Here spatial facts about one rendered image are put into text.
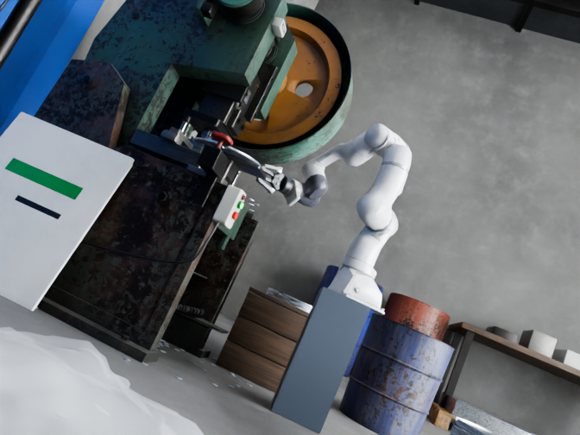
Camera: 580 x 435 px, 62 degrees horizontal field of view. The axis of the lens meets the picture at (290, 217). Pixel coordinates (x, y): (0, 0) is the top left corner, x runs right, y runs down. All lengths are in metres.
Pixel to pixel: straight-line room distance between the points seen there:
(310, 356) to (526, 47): 5.16
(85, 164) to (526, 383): 4.46
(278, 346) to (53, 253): 0.94
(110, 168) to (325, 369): 1.02
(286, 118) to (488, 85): 3.86
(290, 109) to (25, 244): 1.34
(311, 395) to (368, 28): 5.13
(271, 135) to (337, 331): 1.06
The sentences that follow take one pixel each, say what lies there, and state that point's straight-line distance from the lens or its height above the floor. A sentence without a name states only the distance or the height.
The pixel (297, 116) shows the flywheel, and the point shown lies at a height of 1.20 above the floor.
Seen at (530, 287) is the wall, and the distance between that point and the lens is 5.36.
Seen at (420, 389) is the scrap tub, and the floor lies 0.25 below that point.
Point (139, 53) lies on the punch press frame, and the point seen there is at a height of 1.00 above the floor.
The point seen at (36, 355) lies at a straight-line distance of 0.49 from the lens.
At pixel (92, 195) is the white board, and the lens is 1.79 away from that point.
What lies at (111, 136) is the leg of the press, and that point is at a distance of 1.89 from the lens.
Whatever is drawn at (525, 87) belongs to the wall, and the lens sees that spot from 6.06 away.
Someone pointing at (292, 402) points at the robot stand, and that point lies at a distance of 1.71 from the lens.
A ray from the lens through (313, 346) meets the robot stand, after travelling 1.69.
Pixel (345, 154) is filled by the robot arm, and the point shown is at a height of 1.02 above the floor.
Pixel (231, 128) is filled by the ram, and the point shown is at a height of 0.89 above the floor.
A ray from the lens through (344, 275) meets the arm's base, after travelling 1.74.
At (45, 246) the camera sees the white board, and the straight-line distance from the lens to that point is 1.77.
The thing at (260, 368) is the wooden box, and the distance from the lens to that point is 2.08.
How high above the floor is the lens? 0.32
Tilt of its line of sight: 10 degrees up
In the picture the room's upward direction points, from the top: 24 degrees clockwise
